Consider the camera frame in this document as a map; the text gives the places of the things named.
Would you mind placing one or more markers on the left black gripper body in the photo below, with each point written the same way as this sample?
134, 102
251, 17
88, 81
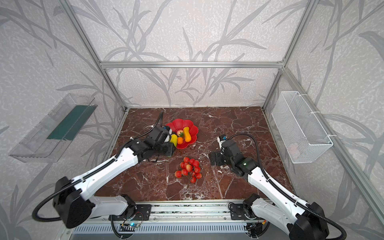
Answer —
169, 148

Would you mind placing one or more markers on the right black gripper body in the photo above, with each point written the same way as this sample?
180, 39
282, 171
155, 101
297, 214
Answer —
215, 158

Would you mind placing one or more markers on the yellow green mango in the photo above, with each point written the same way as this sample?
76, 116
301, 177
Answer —
174, 140

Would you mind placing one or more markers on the small orange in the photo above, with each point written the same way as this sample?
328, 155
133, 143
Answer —
180, 140

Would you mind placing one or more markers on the red peach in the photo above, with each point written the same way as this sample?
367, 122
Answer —
180, 133

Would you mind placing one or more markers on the red grape bunch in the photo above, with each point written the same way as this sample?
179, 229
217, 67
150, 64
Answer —
190, 168

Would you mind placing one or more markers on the yellow orange banana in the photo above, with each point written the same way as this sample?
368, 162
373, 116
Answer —
187, 135

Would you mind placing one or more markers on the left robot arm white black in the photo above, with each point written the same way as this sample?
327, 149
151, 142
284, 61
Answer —
76, 201

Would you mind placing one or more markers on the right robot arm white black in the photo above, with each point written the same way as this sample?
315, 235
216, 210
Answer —
284, 210

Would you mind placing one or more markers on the red flower-shaped fruit bowl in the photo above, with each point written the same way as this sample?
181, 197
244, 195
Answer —
179, 124

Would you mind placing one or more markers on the green circuit board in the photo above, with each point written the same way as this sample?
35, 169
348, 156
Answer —
129, 227

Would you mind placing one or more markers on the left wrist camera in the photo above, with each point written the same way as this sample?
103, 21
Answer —
168, 130

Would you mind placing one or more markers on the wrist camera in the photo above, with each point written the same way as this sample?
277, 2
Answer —
221, 139
168, 130

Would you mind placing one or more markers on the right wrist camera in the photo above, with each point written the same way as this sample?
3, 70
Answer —
221, 139

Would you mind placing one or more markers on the aluminium front rail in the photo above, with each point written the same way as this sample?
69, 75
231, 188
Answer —
205, 211

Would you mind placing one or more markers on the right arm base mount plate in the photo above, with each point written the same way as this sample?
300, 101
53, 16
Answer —
239, 212

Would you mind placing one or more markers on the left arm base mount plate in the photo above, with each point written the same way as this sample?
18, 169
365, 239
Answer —
137, 213

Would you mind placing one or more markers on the white wire mesh basket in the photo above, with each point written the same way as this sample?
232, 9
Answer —
302, 133

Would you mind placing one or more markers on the clear plastic wall bin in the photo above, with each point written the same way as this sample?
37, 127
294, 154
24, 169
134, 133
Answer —
48, 141

